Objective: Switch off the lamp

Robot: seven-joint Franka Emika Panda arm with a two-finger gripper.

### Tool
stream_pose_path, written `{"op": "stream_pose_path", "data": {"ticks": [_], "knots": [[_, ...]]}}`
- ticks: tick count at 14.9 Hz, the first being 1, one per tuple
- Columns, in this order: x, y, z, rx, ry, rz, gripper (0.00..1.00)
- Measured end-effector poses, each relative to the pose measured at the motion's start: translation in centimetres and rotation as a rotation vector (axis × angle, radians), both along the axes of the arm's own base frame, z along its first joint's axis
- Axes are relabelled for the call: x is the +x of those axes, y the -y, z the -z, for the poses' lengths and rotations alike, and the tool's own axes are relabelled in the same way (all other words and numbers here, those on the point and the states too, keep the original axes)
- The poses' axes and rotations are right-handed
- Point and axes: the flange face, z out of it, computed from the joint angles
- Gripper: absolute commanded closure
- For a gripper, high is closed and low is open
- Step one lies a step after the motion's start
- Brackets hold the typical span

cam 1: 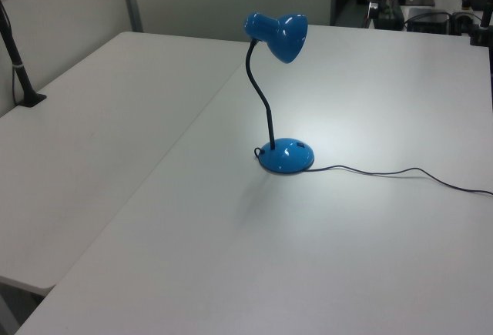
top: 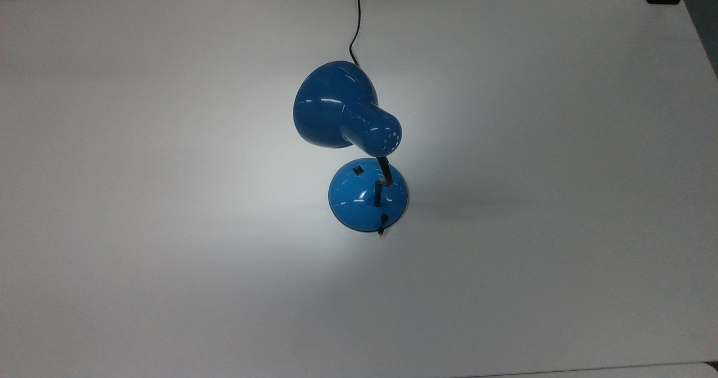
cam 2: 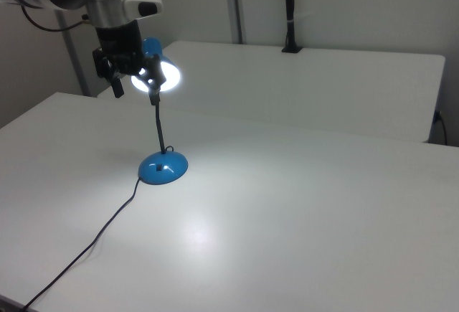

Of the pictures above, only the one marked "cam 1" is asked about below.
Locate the thin black lamp power cord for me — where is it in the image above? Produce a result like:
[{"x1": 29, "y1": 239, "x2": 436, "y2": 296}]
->
[{"x1": 304, "y1": 164, "x2": 493, "y2": 197}]

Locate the blue gooseneck desk lamp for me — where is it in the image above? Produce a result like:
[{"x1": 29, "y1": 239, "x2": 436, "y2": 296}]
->
[{"x1": 243, "y1": 12, "x2": 315, "y2": 176}]

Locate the black camera pole with clamp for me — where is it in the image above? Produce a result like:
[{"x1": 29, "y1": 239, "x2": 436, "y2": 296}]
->
[{"x1": 0, "y1": 0, "x2": 48, "y2": 109}]

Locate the black clamp mount with pole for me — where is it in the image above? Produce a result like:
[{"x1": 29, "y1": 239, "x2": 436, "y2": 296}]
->
[{"x1": 467, "y1": 0, "x2": 493, "y2": 48}]

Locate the white partition panel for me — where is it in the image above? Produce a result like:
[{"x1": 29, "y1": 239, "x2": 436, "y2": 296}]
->
[{"x1": 0, "y1": 0, "x2": 134, "y2": 119}]

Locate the black equipment box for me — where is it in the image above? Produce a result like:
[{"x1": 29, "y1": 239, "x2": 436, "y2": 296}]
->
[{"x1": 403, "y1": 10, "x2": 452, "y2": 35}]

